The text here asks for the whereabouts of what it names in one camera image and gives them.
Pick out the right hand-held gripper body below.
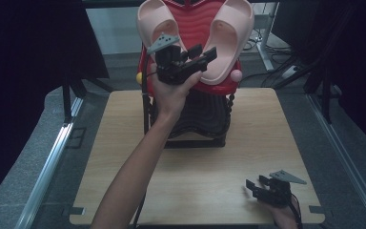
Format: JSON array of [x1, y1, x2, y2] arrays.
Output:
[[254, 169, 308, 209]]

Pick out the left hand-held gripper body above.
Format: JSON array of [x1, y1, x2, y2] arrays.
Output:
[[146, 32, 210, 86]]

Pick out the pink foam slipper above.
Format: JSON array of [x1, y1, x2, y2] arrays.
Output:
[[199, 0, 255, 86], [136, 0, 189, 53]]

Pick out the red and black shoe rack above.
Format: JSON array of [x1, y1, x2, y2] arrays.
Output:
[[135, 0, 244, 149]]

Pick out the person's right hand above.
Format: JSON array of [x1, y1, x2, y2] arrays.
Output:
[[268, 198, 300, 229]]

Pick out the person's left hand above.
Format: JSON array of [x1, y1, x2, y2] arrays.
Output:
[[150, 63, 203, 119]]

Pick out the white desk leg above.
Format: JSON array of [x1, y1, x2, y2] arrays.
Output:
[[254, 2, 276, 73]]

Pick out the white power strip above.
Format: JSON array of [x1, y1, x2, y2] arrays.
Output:
[[279, 64, 300, 80]]

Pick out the black metal stand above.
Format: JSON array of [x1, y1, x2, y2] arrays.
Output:
[[273, 53, 344, 126], [61, 77, 116, 124]]

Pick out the black curtain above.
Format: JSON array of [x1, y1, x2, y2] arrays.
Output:
[[271, 0, 366, 156], [0, 0, 111, 211]]

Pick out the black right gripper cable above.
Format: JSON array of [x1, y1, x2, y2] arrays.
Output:
[[288, 196, 304, 229]]

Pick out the black floor cables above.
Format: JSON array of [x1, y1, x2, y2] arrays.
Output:
[[243, 28, 300, 91]]

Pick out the aluminium floor rail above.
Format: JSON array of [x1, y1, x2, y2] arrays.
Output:
[[13, 96, 84, 229], [307, 94, 366, 221]]

